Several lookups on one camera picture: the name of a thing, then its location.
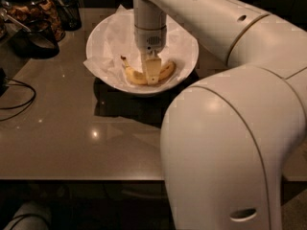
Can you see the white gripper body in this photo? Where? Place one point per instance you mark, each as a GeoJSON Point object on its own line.
{"type": "Point", "coordinates": [150, 39]}

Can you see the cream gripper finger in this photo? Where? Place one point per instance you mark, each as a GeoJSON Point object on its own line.
{"type": "Point", "coordinates": [151, 66]}

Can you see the yellow banana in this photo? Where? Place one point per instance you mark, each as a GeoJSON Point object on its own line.
{"type": "Point", "coordinates": [140, 78]}

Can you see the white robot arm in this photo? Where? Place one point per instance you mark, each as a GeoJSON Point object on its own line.
{"type": "Point", "coordinates": [225, 139]}

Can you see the white bowl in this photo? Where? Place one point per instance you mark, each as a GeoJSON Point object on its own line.
{"type": "Point", "coordinates": [96, 42]}

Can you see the white paper liner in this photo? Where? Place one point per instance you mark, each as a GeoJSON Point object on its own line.
{"type": "Point", "coordinates": [112, 42]}

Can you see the black mesh pen holder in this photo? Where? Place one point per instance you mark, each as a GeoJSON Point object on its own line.
{"type": "Point", "coordinates": [69, 15]}

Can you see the black mesh cup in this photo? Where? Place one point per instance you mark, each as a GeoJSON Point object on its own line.
{"type": "Point", "coordinates": [38, 42]}

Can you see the glass jar of snacks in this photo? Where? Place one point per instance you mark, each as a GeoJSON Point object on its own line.
{"type": "Point", "coordinates": [26, 11]}

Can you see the grey cylinder under table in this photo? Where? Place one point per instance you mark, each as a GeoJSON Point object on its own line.
{"type": "Point", "coordinates": [29, 216]}

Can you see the white spoon handle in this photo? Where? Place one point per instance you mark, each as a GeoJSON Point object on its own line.
{"type": "Point", "coordinates": [6, 16]}

